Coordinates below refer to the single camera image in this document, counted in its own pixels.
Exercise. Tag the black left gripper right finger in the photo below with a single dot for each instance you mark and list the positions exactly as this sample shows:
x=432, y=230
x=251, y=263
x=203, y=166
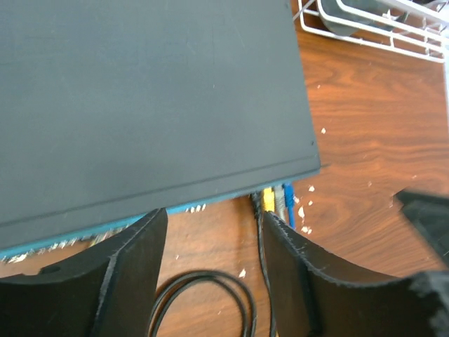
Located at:
x=316, y=293

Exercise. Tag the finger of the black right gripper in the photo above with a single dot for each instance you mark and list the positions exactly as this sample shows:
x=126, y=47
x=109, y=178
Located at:
x=428, y=213

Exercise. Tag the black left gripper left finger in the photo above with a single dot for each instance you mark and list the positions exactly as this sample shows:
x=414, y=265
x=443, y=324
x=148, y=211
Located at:
x=106, y=290

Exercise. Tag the black network switch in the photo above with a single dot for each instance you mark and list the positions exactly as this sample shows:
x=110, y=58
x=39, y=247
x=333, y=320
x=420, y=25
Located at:
x=110, y=109

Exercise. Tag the white wire dish rack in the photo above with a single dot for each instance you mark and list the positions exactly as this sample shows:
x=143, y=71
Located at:
x=418, y=29

